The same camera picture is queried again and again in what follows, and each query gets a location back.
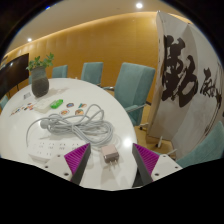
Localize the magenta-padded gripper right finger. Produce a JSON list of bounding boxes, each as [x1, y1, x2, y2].
[[131, 142, 184, 187]]

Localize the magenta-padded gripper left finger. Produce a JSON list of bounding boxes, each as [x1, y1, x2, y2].
[[42, 142, 92, 186]]

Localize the small white charger block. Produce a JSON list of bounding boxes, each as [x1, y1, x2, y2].
[[100, 144, 120, 168]]

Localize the white power strip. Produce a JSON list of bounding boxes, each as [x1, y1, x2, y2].
[[28, 139, 88, 162]]

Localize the teal upholstered chair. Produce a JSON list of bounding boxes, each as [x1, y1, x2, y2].
[[175, 120, 224, 169]]

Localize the small green packet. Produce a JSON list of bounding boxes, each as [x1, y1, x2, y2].
[[50, 98, 64, 110]]

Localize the flat white box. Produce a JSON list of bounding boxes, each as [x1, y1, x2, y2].
[[33, 96, 56, 113]]

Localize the small colourful stickers row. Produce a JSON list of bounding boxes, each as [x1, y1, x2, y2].
[[9, 103, 36, 117]]

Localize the teal chairs group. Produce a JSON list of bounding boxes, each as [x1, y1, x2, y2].
[[0, 61, 156, 127]]

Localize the potted plant in dark vase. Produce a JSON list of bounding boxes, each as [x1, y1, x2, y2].
[[26, 52, 55, 99]]

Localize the calligraphy folding screen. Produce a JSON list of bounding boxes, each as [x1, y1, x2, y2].
[[146, 10, 224, 161]]

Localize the ceiling lights group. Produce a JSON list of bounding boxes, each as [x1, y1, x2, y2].
[[27, 2, 144, 43]]

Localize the grey coiled power cable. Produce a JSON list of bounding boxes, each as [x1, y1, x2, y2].
[[25, 103, 115, 148]]

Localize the black wall television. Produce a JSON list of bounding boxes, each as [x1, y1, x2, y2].
[[0, 53, 30, 101]]

